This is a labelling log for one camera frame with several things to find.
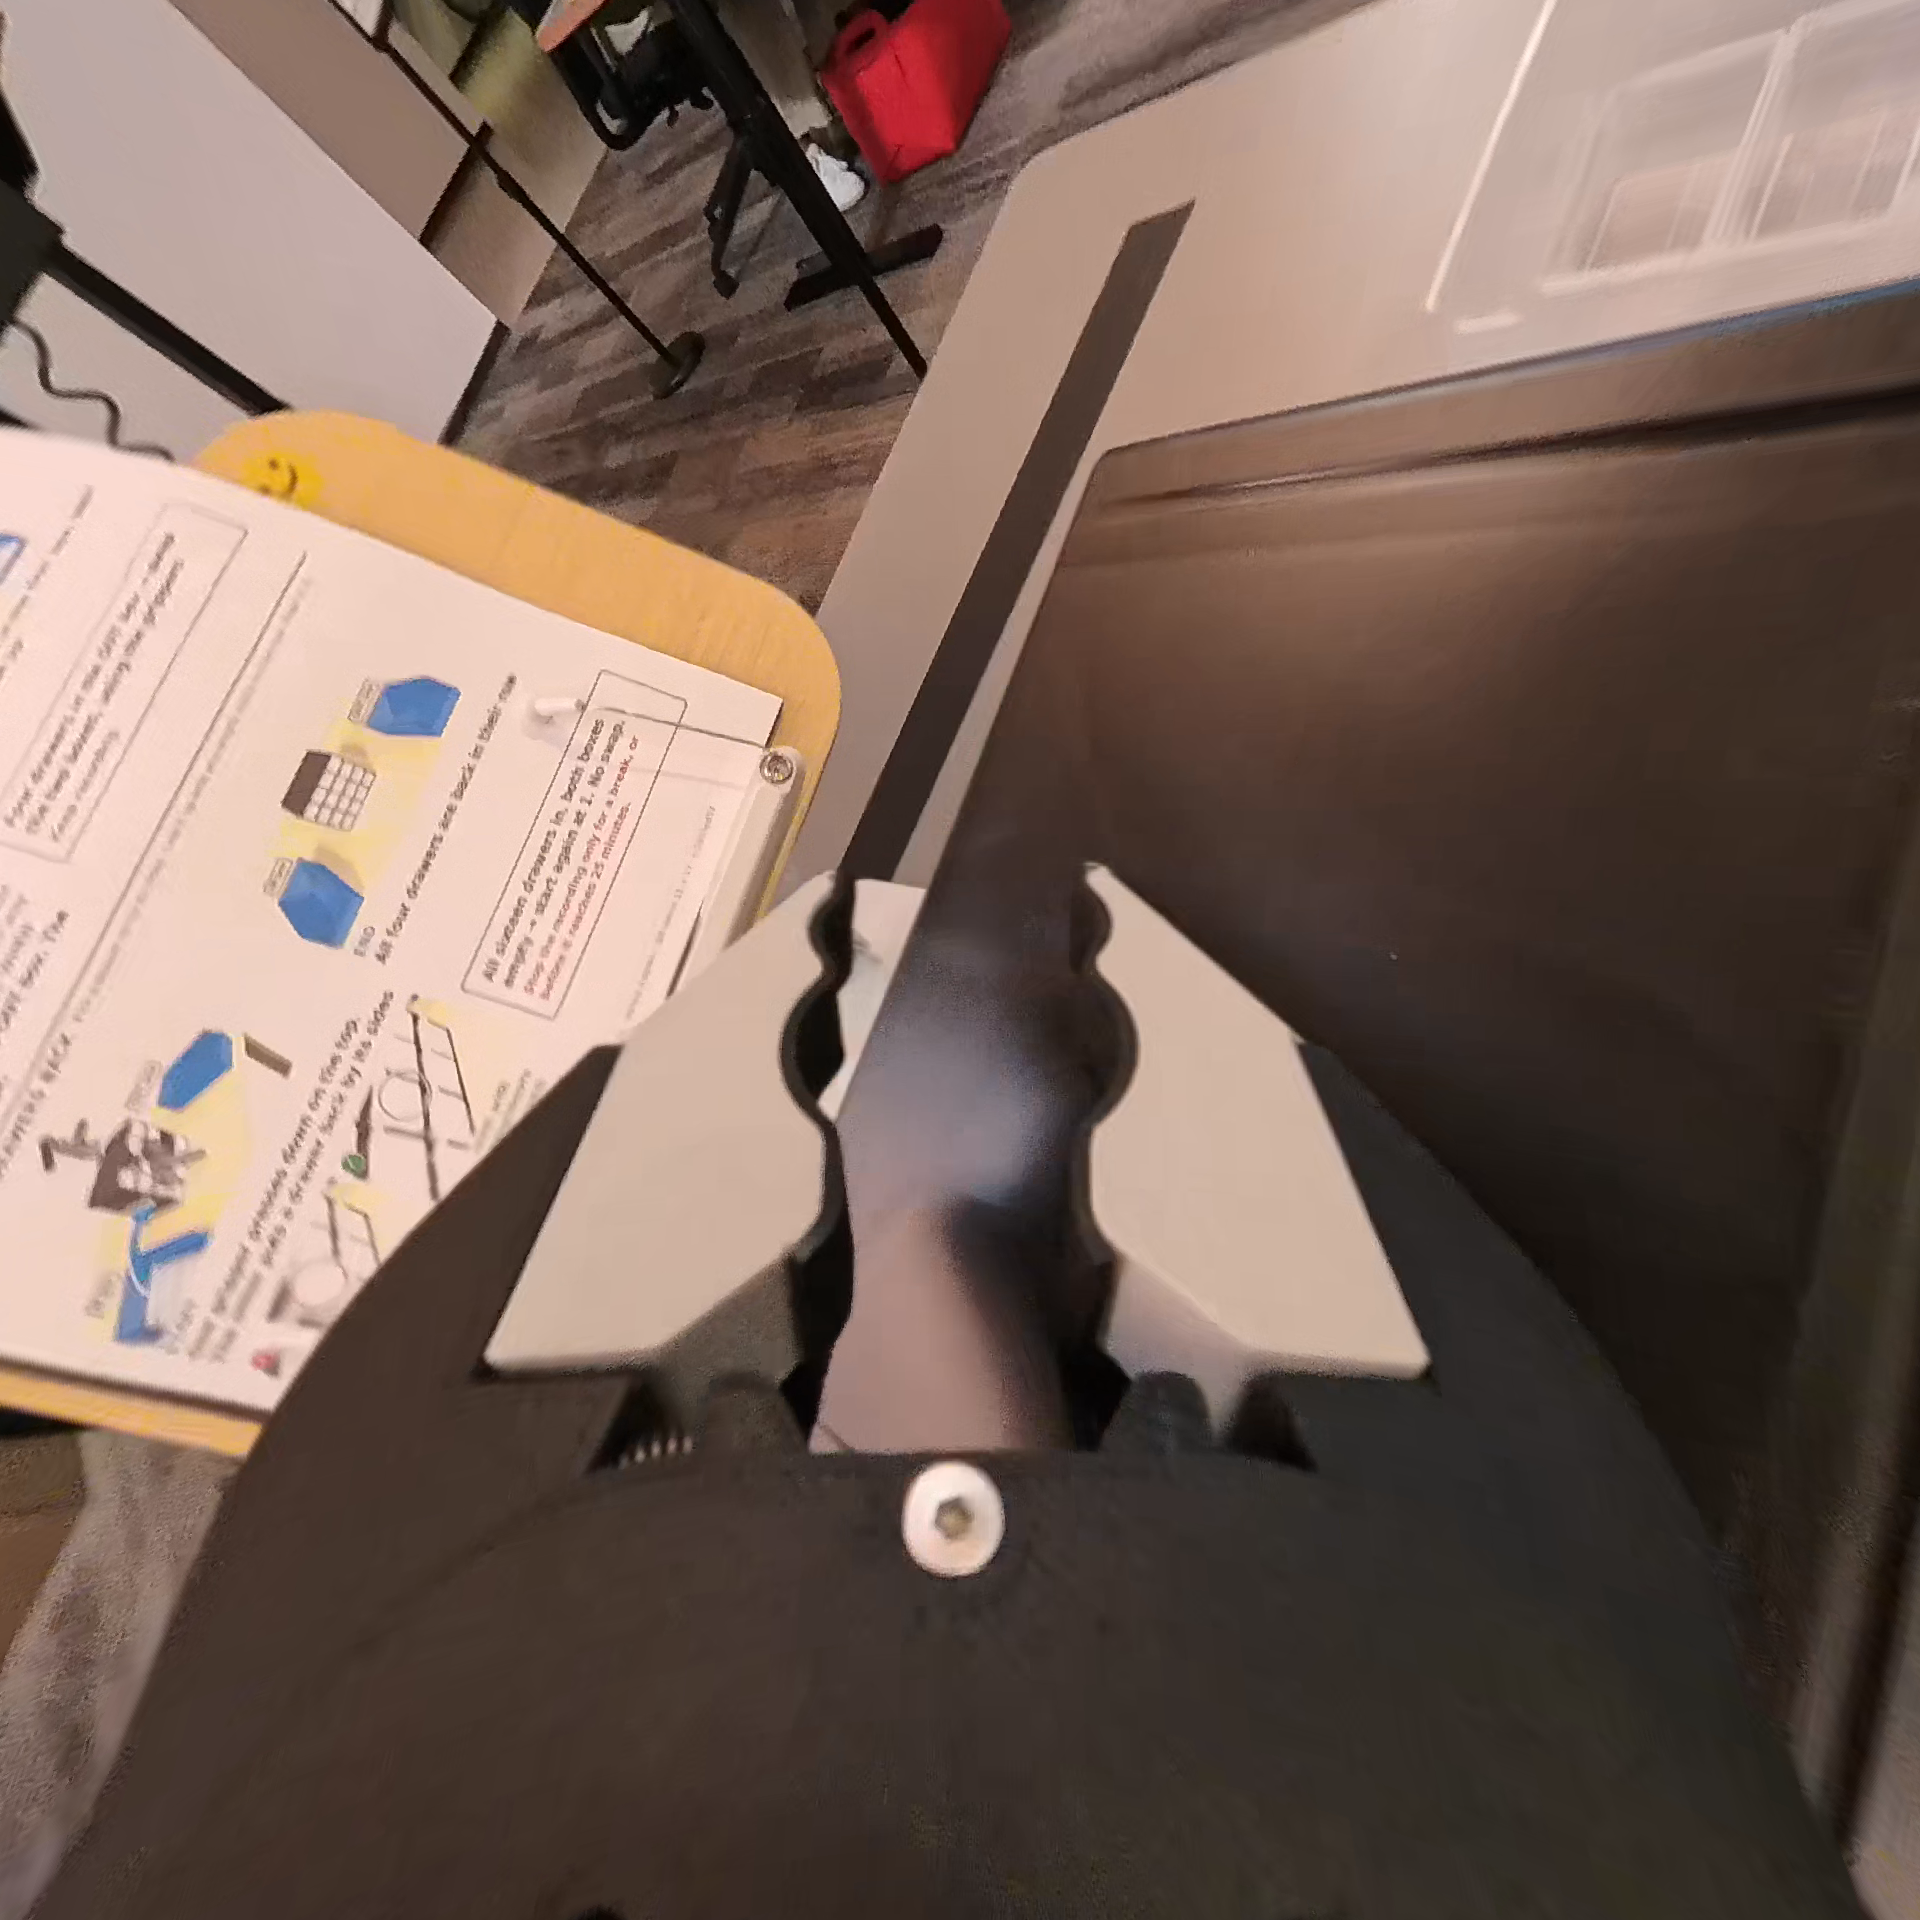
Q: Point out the translucent plastic storage box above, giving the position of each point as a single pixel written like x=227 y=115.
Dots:
x=1516 y=180

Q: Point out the yellow smiley sticker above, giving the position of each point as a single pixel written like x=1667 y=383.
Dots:
x=283 y=473

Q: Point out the yellow wooden side table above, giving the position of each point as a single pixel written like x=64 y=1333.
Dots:
x=602 y=555

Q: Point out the red bag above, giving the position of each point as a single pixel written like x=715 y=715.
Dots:
x=916 y=81

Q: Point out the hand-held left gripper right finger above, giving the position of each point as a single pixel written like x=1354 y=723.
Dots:
x=1261 y=1202

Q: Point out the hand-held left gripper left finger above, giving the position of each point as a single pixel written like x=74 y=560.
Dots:
x=663 y=1202

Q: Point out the black drawer cabinet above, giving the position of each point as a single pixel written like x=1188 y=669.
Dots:
x=1471 y=780

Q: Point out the white partition board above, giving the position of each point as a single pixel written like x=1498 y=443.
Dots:
x=257 y=242

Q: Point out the black office chair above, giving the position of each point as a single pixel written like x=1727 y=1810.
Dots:
x=636 y=76

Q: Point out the clear plastic drawer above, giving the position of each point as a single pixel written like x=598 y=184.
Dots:
x=1663 y=163
x=1844 y=136

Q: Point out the printed instruction sheet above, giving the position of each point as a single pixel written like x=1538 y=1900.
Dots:
x=302 y=902

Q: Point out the black desk frame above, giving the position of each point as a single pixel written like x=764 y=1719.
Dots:
x=841 y=224

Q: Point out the clear acrylic sheet holder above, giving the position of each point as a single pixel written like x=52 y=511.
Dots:
x=749 y=840

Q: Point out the black stand pole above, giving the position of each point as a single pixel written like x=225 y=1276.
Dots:
x=617 y=275

